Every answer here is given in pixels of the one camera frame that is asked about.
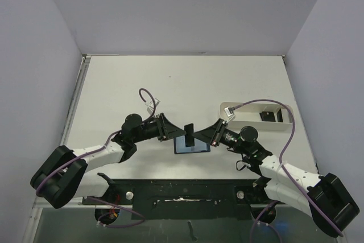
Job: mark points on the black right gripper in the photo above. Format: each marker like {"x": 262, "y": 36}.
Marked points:
{"x": 219, "y": 132}

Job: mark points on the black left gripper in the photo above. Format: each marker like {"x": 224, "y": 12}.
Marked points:
{"x": 165, "y": 129}

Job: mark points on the blue leather card holder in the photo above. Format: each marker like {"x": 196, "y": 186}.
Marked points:
{"x": 180, "y": 146}

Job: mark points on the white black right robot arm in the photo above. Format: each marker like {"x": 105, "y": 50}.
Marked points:
{"x": 324, "y": 198}

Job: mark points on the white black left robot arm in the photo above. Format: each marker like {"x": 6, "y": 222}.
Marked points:
{"x": 59, "y": 179}

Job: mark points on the black card in tray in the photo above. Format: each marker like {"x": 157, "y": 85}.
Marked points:
{"x": 267, "y": 116}

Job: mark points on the white plastic card tray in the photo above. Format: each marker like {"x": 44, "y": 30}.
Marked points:
{"x": 248, "y": 115}

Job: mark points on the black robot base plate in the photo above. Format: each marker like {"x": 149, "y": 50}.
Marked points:
{"x": 188, "y": 199}

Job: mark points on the aluminium frame rail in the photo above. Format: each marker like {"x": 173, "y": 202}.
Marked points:
{"x": 41, "y": 202}

